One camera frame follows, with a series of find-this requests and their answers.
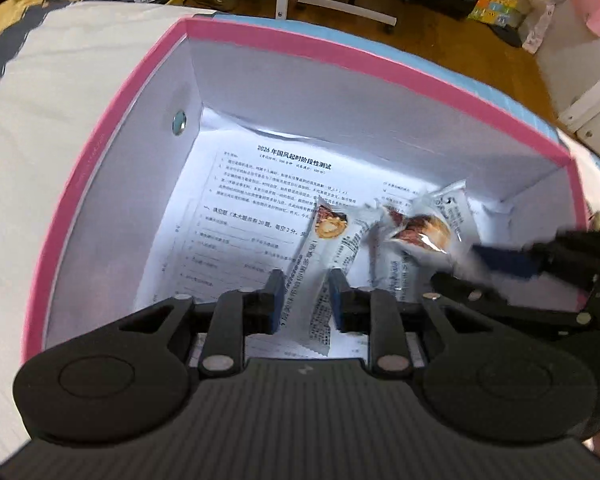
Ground pink-rimmed cardboard box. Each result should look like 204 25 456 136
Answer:
22 12 593 366

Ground short white snack packet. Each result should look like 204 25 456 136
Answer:
382 180 473 261

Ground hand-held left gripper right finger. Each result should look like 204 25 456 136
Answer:
328 267 496 377

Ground yellow cloth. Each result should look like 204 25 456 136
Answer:
0 0 96 56

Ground colourful cardboard box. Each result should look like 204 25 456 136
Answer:
467 0 528 28

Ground white floral plastic bag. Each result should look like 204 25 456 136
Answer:
522 0 556 53

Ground white door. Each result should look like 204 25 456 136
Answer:
535 10 600 161

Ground black slipper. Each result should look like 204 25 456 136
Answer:
490 25 523 48

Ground printed paper sheet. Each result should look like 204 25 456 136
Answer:
135 107 511 361

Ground white bed cover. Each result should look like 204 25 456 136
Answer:
0 0 216 463

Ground long white snack packet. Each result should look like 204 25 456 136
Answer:
367 202 421 306
280 197 371 358

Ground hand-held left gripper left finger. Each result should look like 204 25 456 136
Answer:
117 269 286 377

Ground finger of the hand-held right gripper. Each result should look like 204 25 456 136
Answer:
472 230 600 288
430 272 593 341

